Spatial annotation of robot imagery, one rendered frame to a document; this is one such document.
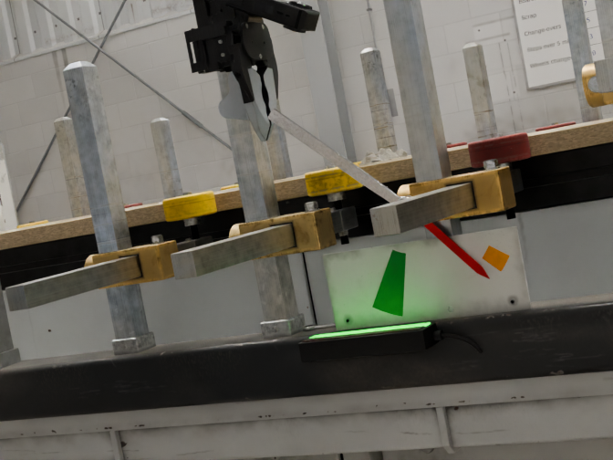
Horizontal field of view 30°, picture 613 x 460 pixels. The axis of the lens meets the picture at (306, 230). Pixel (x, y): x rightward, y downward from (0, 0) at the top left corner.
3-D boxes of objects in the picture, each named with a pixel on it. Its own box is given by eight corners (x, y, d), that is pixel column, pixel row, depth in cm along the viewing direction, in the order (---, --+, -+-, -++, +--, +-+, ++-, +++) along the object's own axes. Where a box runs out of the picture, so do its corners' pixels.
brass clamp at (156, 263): (161, 280, 158) (154, 245, 158) (84, 292, 164) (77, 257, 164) (185, 273, 163) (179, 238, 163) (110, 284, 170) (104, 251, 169)
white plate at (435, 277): (530, 309, 135) (515, 226, 134) (335, 331, 147) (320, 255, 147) (531, 308, 136) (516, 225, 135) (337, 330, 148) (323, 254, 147)
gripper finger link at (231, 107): (233, 147, 144) (219, 75, 144) (274, 139, 141) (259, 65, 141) (220, 149, 141) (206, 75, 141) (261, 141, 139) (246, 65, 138)
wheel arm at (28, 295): (30, 316, 139) (23, 281, 139) (9, 318, 140) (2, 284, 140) (216, 260, 177) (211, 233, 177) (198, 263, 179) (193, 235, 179)
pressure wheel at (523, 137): (532, 217, 148) (516, 130, 147) (473, 226, 151) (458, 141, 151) (548, 210, 155) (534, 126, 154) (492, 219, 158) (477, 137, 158)
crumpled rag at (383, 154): (354, 166, 192) (351, 152, 192) (358, 165, 199) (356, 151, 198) (406, 157, 190) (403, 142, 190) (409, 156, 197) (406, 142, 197)
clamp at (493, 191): (504, 211, 135) (497, 169, 135) (400, 227, 141) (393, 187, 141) (518, 205, 140) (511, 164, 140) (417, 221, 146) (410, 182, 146)
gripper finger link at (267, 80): (245, 145, 147) (232, 75, 146) (285, 137, 144) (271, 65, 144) (233, 147, 144) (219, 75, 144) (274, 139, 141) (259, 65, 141)
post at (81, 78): (146, 392, 163) (80, 59, 161) (126, 394, 165) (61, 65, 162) (160, 386, 166) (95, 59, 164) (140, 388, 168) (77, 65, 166)
